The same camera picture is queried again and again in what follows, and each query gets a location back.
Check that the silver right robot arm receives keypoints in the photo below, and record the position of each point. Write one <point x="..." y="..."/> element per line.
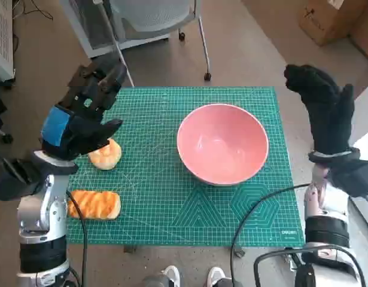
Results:
<point x="324" y="227"/>

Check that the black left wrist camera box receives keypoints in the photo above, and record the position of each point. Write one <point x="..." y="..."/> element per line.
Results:
<point x="13" y="179"/>

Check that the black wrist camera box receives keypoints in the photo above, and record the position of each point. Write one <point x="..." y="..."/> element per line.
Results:
<point x="354" y="176"/>
<point x="13" y="179"/>

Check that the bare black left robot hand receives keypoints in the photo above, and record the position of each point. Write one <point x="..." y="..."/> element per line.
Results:
<point x="82" y="131"/>

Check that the rectangular toy bread loaf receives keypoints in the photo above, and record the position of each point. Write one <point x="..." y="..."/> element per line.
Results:
<point x="97" y="204"/>

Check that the metal table clamp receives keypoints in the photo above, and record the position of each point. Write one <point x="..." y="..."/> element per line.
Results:
<point x="240" y="252"/>

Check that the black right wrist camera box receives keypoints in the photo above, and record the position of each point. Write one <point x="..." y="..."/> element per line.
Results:
<point x="354" y="176"/>

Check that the round toy bread bun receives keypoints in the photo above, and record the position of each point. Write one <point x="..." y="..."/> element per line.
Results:
<point x="107" y="158"/>

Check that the pink bowl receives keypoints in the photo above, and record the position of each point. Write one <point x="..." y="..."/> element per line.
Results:
<point x="222" y="143"/>

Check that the white framed cart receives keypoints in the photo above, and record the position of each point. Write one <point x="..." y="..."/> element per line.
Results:
<point x="97" y="42"/>

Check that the white perforated metal cabinet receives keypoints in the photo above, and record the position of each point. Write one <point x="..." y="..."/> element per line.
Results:
<point x="1" y="30"/>

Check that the white board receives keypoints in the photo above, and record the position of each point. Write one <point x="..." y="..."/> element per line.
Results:
<point x="367" y="143"/>

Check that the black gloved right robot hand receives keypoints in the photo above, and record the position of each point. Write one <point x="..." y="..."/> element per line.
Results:
<point x="327" y="119"/>

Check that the brown cardboard box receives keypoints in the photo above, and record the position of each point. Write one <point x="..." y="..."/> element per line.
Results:
<point x="327" y="21"/>

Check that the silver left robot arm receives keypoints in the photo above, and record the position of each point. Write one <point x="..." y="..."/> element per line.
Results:
<point x="40" y="209"/>

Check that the white mesh office chair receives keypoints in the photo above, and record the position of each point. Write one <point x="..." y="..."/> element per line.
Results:
<point x="159" y="15"/>

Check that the green cutting mat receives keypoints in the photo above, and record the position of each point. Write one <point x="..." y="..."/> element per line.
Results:
<point x="159" y="179"/>

